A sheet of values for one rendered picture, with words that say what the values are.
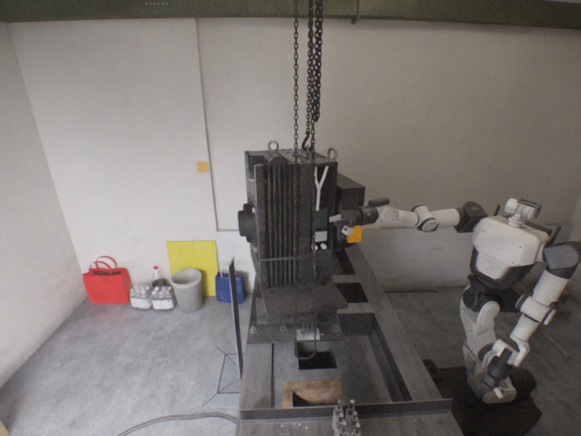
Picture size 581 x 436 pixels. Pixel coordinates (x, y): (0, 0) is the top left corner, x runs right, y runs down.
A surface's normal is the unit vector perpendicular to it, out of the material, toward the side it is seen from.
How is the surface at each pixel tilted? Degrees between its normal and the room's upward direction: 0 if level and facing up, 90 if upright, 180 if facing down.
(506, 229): 38
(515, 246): 83
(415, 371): 0
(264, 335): 0
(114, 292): 89
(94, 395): 0
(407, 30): 90
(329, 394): 90
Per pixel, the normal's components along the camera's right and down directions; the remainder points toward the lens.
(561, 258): -0.85, 0.07
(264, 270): 0.25, 0.36
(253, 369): 0.00, -0.93
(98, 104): 0.04, 0.37
